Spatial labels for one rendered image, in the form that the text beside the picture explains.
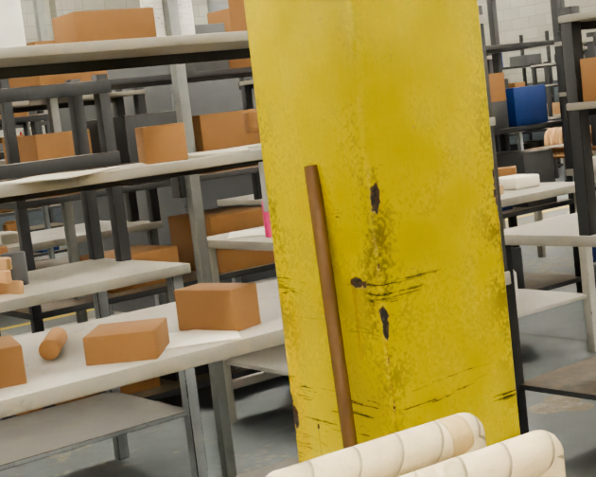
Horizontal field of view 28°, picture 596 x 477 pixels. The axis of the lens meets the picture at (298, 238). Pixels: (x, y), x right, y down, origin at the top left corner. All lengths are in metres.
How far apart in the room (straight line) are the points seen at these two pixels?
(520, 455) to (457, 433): 0.08
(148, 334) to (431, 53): 1.26
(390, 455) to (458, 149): 1.09
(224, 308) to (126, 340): 0.33
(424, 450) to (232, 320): 2.22
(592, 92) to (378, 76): 2.40
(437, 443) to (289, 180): 1.09
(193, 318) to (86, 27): 0.85
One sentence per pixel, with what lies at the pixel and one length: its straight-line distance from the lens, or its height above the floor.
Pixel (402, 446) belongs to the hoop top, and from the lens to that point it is 0.88.
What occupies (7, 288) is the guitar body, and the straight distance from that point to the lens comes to 4.52.
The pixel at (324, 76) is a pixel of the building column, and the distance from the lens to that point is 1.84.
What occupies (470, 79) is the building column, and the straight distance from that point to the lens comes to 1.93.
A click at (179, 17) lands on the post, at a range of 4.40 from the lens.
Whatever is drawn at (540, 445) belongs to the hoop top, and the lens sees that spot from 0.86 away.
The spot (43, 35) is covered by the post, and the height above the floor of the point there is 1.94.
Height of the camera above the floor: 1.46
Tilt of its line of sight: 6 degrees down
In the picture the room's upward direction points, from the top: 7 degrees counter-clockwise
